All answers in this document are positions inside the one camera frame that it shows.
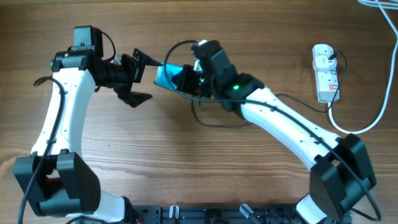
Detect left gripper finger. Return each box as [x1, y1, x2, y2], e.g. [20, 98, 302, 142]
[142, 57, 163, 67]
[113, 85, 152, 108]

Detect light blue smartphone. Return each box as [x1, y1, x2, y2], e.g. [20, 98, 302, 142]
[154, 62, 183, 91]

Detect black USB charging cable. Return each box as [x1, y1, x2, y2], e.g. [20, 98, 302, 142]
[190, 49, 348, 129]

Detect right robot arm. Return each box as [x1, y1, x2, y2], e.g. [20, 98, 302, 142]
[164, 40, 381, 223]

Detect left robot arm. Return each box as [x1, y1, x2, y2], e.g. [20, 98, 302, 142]
[14, 26, 159, 223]

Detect white USB charger plug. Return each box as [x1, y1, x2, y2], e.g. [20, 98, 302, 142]
[312, 55, 337, 72]

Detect white power strip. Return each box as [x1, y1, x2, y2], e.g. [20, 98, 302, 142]
[312, 44, 340, 103]

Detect right camera black cable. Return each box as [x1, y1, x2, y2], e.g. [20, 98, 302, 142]
[164, 40, 382, 222]

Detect camera black cable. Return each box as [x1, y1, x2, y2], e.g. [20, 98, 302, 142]
[164, 40, 382, 222]
[17, 76, 68, 224]

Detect left camera black cable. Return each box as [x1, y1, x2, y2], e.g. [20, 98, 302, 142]
[17, 76, 68, 224]

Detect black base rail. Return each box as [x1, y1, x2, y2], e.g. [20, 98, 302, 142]
[133, 204, 306, 224]

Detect white power strip cord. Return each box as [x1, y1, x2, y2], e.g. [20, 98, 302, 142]
[328, 0, 398, 135]

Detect white cables at corner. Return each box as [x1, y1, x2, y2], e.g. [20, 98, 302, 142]
[356, 0, 398, 11]

